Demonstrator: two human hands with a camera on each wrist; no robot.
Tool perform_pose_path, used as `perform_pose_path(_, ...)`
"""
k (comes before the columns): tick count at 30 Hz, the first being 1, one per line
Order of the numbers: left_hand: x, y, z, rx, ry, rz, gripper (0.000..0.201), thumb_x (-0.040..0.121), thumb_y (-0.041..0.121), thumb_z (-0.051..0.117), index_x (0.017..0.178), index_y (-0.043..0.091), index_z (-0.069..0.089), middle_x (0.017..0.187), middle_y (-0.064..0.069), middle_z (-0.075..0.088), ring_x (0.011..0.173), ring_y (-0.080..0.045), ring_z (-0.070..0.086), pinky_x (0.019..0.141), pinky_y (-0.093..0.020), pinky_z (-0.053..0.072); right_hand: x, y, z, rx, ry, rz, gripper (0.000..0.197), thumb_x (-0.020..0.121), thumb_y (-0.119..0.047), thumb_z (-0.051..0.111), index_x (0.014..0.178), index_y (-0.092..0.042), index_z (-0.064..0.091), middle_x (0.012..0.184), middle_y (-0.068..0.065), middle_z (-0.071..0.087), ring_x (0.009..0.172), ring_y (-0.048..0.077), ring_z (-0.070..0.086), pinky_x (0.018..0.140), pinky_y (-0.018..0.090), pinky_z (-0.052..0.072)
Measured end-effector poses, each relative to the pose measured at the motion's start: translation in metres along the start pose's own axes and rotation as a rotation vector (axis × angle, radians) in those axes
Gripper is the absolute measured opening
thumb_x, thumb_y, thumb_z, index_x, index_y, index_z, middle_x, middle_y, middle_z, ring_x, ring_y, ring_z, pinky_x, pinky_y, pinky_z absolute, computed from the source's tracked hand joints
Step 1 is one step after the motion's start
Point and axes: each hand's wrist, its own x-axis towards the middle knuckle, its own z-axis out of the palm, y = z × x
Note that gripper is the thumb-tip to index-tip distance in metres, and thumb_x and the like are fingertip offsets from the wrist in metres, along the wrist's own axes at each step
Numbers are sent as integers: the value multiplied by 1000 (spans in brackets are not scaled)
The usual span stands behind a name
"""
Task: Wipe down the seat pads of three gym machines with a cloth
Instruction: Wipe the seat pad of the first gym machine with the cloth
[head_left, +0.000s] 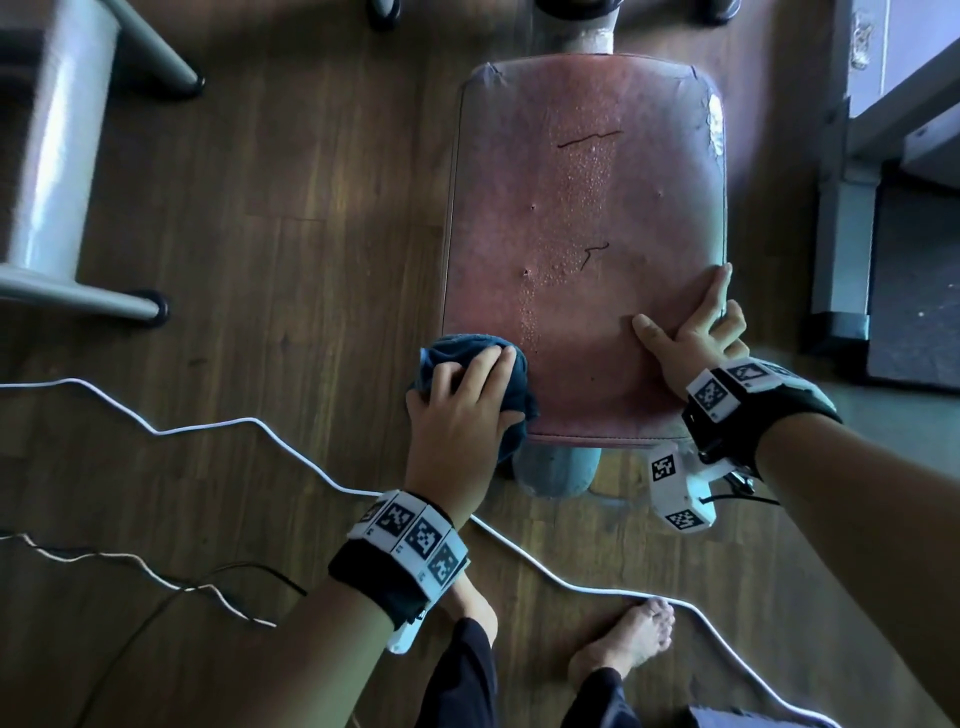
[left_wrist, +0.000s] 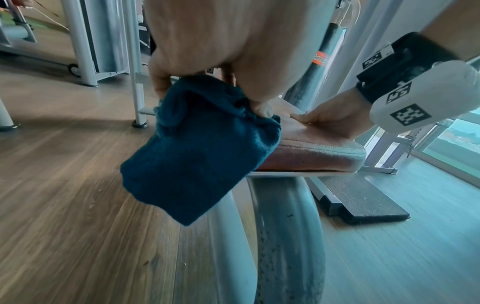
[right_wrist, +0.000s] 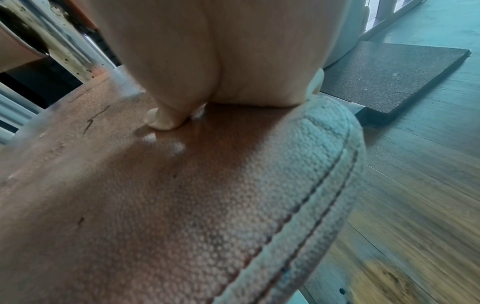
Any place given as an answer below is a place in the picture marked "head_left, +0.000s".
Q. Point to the person's left foot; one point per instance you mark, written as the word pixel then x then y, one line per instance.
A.
pixel 472 607

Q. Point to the grey treadmill frame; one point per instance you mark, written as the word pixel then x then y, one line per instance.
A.
pixel 844 247

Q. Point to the left marker wristband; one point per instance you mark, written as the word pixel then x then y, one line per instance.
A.
pixel 420 536

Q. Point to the worn red bench seat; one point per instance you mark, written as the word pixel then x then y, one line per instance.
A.
pixel 585 210

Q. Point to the marker wristband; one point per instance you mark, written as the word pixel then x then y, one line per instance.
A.
pixel 420 536
pixel 757 405

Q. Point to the person's right forearm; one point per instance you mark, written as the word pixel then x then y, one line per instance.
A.
pixel 862 540

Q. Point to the blue cleaning cloth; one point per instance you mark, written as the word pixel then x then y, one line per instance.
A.
pixel 525 394

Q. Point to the person's dark trousers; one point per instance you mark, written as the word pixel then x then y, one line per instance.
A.
pixel 465 682

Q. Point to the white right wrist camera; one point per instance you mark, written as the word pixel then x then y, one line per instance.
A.
pixel 671 495

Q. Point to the black treadmill belt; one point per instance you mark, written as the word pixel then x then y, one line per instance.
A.
pixel 915 300

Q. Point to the person's right hand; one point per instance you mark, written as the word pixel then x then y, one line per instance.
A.
pixel 697 345

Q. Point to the person's left forearm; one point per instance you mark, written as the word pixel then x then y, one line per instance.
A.
pixel 315 660

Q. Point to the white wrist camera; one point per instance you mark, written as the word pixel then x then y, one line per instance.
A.
pixel 405 637
pixel 671 495

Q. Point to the person's right foot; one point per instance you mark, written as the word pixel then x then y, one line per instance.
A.
pixel 622 645

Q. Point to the person's left hand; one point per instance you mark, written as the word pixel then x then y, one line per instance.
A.
pixel 457 442

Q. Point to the right marker wristband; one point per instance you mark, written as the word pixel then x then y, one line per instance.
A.
pixel 757 405

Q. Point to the grey gym machine frame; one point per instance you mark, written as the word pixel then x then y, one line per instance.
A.
pixel 559 469

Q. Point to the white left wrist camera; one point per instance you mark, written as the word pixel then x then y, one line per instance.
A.
pixel 405 637

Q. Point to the person's foot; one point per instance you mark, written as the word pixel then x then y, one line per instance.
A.
pixel 622 645
pixel 472 607

